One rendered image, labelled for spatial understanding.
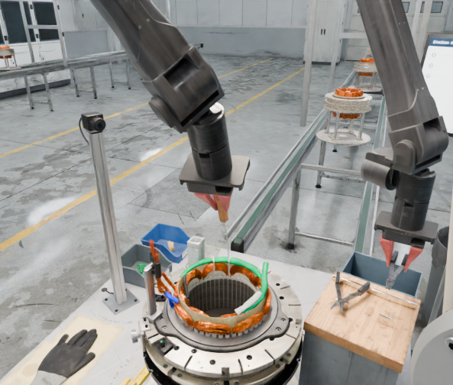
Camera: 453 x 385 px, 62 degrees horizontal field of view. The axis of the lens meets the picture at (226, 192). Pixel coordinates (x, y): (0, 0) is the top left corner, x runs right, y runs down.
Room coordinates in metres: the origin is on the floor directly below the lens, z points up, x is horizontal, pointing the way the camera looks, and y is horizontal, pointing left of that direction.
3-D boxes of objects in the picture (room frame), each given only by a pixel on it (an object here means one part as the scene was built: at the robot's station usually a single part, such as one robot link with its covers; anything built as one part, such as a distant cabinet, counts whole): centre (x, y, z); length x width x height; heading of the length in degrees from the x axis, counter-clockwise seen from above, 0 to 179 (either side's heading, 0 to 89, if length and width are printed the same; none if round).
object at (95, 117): (0.95, 0.33, 1.37); 0.06 x 0.04 x 0.04; 43
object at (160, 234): (1.24, 0.23, 0.82); 0.16 x 0.14 x 0.07; 69
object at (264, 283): (0.58, -0.06, 1.15); 0.15 x 0.04 x 0.02; 152
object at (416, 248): (0.60, -0.34, 1.22); 0.07 x 0.07 x 0.09; 58
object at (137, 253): (1.09, 0.29, 0.82); 0.16 x 0.14 x 0.07; 67
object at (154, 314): (0.55, 0.14, 1.15); 0.03 x 0.02 x 0.12; 144
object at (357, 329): (0.61, -0.29, 1.05); 0.20 x 0.19 x 0.02; 147
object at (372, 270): (0.74, -0.38, 0.92); 0.17 x 0.11 x 0.28; 57
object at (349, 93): (2.71, -0.87, 1.05); 0.22 x 0.22 x 0.20
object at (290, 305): (0.59, 0.01, 1.09); 0.32 x 0.32 x 0.01
